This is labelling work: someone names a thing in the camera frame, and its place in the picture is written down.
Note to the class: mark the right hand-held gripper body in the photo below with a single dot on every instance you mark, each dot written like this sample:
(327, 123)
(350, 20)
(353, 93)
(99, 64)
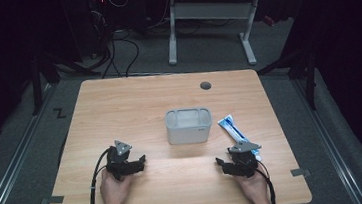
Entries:
(245, 159)

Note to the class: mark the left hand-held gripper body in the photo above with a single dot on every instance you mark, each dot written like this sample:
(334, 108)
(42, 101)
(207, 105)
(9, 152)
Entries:
(118, 158)

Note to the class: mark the white and blue toothpaste tube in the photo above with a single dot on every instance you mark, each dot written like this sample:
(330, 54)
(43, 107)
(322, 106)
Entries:
(232, 127)

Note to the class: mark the white plastic storage box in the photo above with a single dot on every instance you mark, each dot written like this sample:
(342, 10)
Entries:
(189, 131)

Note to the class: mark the person's left hand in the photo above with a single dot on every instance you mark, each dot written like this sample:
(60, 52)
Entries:
(113, 192)

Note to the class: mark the person's right hand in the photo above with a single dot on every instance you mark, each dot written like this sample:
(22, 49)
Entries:
(257, 188)

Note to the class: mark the grey floor tape strip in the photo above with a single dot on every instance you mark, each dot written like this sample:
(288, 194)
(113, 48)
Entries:
(300, 172)
(53, 200)

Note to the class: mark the black floor tape mark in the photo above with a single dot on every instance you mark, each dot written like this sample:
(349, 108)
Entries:
(59, 113)

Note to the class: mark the black metal stand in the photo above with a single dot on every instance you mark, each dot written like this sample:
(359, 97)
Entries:
(308, 73)
(36, 85)

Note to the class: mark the red object under desk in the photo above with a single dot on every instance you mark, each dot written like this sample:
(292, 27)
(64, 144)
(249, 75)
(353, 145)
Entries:
(269, 20)

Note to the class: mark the wooden desk with white legs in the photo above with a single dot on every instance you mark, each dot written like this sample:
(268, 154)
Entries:
(214, 11)

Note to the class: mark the metal floor rail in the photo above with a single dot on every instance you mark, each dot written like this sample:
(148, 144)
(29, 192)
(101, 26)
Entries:
(330, 148)
(9, 179)

